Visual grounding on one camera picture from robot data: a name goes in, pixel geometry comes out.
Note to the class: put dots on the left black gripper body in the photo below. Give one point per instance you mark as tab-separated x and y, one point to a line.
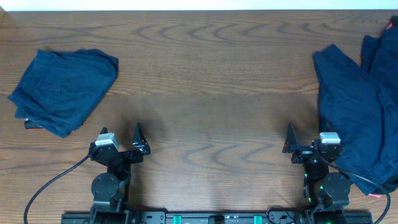
134	159

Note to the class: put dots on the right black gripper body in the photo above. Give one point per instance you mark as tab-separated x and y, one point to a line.
303	154

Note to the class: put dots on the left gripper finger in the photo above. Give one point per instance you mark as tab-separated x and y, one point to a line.
138	137
104	130

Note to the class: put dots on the navy blue shorts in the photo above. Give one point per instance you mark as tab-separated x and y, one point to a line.
359	102

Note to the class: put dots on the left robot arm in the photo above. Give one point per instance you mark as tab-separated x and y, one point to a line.
111	189

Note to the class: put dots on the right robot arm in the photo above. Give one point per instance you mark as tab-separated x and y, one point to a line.
327	192

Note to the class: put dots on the folded navy shorts stack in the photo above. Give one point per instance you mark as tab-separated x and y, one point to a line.
59	90

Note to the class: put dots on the red black folded garment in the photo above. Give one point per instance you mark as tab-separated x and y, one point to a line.
29	124

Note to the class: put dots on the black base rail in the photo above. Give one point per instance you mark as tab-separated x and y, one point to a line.
253	218

